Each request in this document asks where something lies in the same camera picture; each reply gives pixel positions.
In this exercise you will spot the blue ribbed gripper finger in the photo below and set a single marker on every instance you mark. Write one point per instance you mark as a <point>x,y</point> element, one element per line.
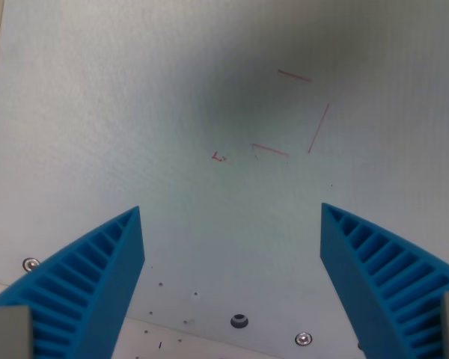
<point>363,284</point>
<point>97,284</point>

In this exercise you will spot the silver washer head screw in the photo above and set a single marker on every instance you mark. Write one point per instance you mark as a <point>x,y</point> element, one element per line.
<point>303,339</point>
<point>31,264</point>

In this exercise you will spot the dark round hole grommet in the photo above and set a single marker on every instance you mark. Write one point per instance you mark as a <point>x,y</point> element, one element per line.
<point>239,321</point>

